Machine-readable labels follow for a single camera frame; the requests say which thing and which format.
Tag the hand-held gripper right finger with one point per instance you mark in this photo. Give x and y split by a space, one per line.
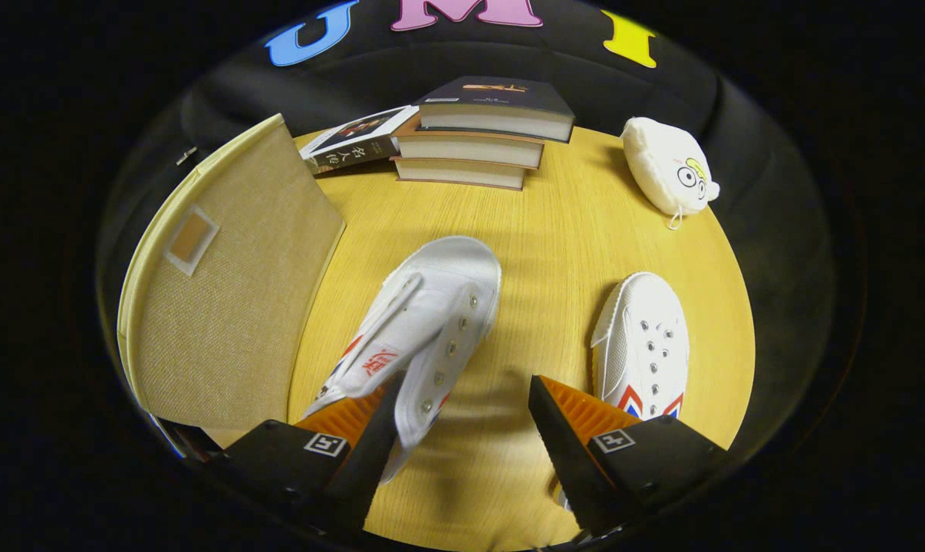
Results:
566 460

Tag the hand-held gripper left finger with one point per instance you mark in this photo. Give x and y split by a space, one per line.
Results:
367 475

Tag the white canvas shoe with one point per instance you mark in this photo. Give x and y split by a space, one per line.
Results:
432 307
639 337

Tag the beige fabric storage box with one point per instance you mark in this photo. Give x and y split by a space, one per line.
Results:
232 322

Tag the thin brown book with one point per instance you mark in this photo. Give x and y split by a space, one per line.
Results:
462 174

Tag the white plush pouch with face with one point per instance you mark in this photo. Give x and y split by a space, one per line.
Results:
662 165

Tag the thick brown book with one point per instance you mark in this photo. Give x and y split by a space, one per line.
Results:
470 149

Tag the white portrait cover book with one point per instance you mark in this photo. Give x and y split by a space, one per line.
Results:
355 146

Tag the silver clip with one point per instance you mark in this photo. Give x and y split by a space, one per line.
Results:
187 156

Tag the black hardcover book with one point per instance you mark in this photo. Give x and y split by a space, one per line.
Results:
493 96

